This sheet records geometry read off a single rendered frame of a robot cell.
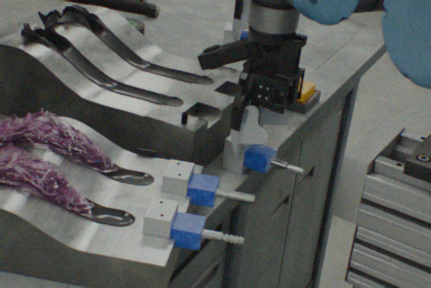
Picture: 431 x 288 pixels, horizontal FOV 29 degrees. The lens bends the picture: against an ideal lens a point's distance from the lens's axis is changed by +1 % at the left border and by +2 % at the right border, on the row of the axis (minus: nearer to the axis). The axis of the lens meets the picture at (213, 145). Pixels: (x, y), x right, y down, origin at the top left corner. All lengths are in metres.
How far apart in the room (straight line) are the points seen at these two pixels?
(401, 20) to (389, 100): 2.85
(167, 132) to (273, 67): 0.20
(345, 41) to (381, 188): 0.97
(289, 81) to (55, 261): 0.44
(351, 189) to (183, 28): 0.95
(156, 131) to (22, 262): 0.34
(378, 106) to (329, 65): 1.82
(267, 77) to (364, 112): 2.32
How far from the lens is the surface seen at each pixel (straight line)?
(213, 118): 1.37
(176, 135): 1.30
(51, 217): 1.09
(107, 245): 1.07
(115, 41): 1.54
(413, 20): 0.86
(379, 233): 1.08
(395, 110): 3.64
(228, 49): 1.29
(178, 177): 1.17
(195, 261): 1.45
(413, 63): 0.87
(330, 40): 1.97
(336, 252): 2.64
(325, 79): 1.76
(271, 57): 1.27
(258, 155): 1.34
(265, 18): 1.23
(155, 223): 1.08
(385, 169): 1.05
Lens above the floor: 1.48
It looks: 28 degrees down
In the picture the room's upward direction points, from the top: 6 degrees clockwise
